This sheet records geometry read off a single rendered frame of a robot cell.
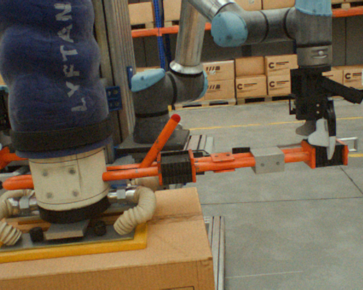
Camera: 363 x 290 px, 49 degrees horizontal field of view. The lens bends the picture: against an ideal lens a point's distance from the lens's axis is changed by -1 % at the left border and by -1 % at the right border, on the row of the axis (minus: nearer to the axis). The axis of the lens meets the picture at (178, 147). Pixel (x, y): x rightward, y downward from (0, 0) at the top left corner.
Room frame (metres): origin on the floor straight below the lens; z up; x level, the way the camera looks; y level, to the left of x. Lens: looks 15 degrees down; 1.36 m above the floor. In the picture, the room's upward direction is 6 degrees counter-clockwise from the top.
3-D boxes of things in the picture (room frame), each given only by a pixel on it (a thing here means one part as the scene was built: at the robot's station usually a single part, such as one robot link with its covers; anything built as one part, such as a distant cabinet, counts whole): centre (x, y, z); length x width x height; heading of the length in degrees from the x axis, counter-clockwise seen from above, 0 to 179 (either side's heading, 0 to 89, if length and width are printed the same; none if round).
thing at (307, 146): (0.90, -0.34, 1.07); 0.08 x 0.07 x 0.05; 90
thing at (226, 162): (1.02, 0.06, 1.07); 0.93 x 0.30 x 0.04; 90
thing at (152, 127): (1.36, 0.08, 1.09); 0.15 x 0.15 x 0.10
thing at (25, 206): (0.90, 0.26, 1.01); 0.34 x 0.25 x 0.06; 90
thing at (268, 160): (0.90, -0.20, 1.07); 0.07 x 0.07 x 0.04; 0
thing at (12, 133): (0.90, 0.26, 1.19); 0.23 x 0.23 x 0.04
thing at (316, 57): (0.90, -0.32, 1.30); 0.08 x 0.08 x 0.05
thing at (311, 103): (0.91, -0.32, 1.22); 0.09 x 0.08 x 0.12; 90
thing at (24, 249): (0.80, 0.26, 0.97); 0.34 x 0.10 x 0.05; 90
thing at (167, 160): (0.90, 0.01, 1.07); 0.10 x 0.08 x 0.06; 0
